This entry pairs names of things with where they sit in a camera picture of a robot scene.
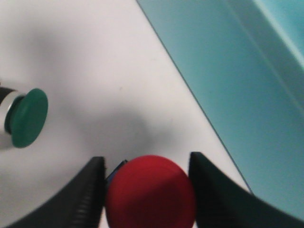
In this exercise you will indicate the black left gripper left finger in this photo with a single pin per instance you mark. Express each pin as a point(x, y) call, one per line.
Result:
point(78, 205)

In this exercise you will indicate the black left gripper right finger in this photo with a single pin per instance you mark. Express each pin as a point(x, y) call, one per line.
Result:
point(221, 203)

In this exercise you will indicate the red push button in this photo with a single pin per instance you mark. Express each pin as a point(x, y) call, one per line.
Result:
point(150, 192)

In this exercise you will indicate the blue plastic box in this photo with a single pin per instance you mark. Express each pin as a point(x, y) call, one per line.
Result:
point(251, 91)

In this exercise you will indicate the right green push button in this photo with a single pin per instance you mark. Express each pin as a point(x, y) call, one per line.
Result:
point(22, 116)

